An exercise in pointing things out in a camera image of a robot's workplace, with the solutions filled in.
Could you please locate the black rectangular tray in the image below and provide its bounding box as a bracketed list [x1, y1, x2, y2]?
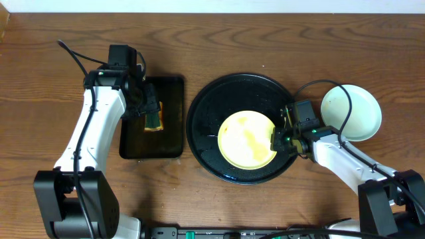
[119, 76, 184, 159]

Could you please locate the black round tray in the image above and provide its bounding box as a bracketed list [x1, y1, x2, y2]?
[186, 74, 297, 185]

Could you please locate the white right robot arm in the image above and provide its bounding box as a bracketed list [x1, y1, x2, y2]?
[271, 127, 424, 238]

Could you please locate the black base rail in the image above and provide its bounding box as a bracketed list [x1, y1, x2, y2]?
[142, 226, 333, 239]

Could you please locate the mint green plate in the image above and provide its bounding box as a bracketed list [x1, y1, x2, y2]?
[320, 84, 382, 141]

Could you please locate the yellow plate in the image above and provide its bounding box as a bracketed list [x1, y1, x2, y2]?
[217, 110, 277, 170]

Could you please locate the green and yellow sponge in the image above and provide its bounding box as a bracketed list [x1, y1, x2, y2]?
[144, 102, 164, 131]

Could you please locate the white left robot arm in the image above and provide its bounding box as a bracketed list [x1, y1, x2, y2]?
[33, 68, 159, 238]

